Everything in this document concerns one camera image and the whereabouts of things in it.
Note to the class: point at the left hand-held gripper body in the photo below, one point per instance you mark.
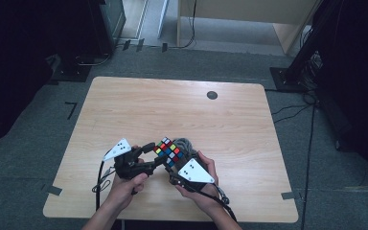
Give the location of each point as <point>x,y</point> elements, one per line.
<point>129,166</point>

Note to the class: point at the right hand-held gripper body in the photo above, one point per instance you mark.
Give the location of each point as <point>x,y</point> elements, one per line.
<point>195,174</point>

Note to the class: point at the multicoloured puzzle cube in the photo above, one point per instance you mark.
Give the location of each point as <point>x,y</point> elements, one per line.
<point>169,152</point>

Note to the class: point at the grey terry towel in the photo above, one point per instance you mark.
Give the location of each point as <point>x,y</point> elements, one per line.
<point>187,145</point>

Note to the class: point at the person's left hand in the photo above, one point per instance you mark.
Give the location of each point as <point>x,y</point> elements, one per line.
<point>124,191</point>

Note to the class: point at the person's right hand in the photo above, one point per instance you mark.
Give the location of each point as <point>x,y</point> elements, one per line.
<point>204,199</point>

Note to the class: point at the grey tape piece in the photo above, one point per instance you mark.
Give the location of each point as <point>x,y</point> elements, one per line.
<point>288,195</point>
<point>52,189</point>

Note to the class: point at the grey round table grommet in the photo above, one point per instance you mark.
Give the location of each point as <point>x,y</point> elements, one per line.
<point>212,95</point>

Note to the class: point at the short black tape strip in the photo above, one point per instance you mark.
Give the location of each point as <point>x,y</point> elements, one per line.
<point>164,47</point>
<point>140,45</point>

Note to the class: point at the black cabinet with glass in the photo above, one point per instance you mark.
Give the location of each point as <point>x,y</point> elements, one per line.
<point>108,22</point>

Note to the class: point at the dark curtain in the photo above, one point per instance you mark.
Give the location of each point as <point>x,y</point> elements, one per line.
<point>9,64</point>
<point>361,80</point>

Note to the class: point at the black metal stand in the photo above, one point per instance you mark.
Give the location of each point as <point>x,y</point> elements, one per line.
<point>300,54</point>

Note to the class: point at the beige wooden desk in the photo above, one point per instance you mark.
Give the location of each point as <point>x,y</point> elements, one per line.
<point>246,12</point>

